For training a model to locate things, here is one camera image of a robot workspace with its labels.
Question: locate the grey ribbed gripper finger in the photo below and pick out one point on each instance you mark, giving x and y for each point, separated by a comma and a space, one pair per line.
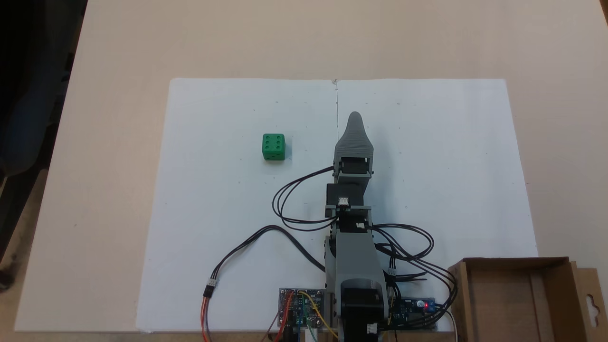
354, 140

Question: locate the green die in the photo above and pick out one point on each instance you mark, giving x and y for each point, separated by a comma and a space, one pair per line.
273, 146

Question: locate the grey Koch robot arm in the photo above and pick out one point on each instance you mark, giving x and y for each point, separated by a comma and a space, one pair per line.
354, 256

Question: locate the white paper sheet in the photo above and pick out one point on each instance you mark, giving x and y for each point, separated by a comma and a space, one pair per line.
228, 199

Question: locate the blue circuit board, red light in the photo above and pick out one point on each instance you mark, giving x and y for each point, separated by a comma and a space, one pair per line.
413, 306

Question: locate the brown cardboard box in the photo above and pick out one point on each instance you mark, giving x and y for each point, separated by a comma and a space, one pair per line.
513, 304

